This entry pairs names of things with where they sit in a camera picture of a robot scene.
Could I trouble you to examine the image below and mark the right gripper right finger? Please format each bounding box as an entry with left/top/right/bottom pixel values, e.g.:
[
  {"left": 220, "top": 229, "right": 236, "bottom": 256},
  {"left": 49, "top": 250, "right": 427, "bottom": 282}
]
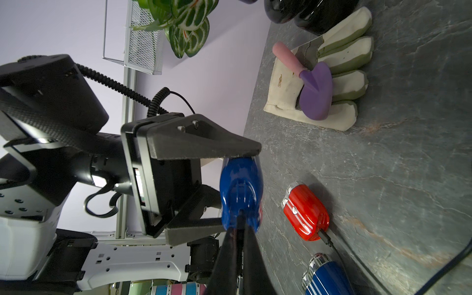
[{"left": 242, "top": 225, "right": 277, "bottom": 295}]

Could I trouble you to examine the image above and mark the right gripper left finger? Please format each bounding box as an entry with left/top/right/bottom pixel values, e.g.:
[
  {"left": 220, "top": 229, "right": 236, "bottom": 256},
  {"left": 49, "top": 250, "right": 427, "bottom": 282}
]
[{"left": 205, "top": 227, "right": 237, "bottom": 295}]

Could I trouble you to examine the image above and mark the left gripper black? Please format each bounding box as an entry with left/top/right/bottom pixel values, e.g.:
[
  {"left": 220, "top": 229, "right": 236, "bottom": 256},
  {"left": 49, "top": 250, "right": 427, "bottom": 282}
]
[{"left": 120, "top": 113, "right": 262, "bottom": 247}]

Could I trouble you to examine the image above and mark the red electric shaver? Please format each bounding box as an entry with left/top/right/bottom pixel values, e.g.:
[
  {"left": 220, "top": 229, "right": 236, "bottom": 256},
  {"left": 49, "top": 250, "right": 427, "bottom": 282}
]
[{"left": 281, "top": 182, "right": 330, "bottom": 242}]

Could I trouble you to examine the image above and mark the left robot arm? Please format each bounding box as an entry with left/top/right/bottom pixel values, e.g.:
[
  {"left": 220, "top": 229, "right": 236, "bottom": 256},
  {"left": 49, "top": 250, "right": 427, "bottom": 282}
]
[{"left": 1, "top": 55, "right": 261, "bottom": 295}]

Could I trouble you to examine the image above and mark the potted green plant black vase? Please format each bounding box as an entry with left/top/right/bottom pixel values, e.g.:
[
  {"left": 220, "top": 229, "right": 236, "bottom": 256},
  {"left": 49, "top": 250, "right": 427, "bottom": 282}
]
[{"left": 132, "top": 0, "right": 358, "bottom": 59}]

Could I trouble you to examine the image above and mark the cream hand-shaped holder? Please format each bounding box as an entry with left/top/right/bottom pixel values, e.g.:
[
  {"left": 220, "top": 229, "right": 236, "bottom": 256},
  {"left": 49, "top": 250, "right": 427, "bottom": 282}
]
[{"left": 264, "top": 6, "right": 374, "bottom": 132}]

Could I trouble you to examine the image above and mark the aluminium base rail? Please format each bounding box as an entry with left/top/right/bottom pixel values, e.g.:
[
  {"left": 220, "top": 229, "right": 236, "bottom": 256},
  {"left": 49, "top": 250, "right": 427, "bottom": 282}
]
[{"left": 73, "top": 230, "right": 222, "bottom": 295}]

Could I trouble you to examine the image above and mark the white wire basket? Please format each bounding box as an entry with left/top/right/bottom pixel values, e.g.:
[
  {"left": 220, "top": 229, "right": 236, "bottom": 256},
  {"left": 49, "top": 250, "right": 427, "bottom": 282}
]
[{"left": 102, "top": 1, "right": 164, "bottom": 76}]

